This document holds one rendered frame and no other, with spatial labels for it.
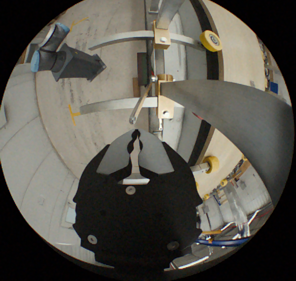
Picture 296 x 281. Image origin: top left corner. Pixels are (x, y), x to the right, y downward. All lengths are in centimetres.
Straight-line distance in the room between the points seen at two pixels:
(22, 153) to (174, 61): 286
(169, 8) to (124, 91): 103
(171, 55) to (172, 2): 38
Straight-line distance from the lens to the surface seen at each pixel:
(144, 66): 43
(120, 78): 116
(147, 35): 34
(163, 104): 26
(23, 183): 275
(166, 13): 30
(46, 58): 75
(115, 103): 27
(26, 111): 271
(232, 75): 40
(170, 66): 54
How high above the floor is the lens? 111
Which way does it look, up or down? 59 degrees down
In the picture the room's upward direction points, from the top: 175 degrees clockwise
